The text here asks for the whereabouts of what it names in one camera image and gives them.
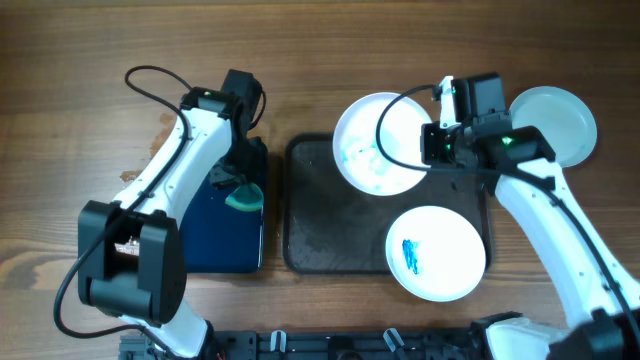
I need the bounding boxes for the green yellow sponge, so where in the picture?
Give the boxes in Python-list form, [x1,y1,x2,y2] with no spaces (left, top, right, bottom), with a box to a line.
[225,183,264,212]

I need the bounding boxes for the pale blue plate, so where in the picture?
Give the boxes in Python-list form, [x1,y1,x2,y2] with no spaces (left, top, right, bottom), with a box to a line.
[510,86,598,168]

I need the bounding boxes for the white plate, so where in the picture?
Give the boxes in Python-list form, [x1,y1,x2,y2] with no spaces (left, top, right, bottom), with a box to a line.
[332,92,431,196]
[385,206,486,302]

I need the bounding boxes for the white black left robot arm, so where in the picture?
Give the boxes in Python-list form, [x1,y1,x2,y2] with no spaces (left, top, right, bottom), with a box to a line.
[53,69,267,359]

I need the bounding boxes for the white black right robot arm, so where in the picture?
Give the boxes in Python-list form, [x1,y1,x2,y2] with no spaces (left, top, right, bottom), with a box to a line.
[421,73,639,359]

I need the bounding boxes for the black water tray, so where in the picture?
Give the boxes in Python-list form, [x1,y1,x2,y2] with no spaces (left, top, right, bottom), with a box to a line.
[180,167,268,274]

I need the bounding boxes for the dark brown serving tray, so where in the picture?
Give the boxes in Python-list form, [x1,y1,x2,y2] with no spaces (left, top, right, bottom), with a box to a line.
[282,133,495,275]

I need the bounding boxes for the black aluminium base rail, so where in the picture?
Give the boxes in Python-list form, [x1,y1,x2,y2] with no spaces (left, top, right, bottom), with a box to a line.
[118,327,481,360]

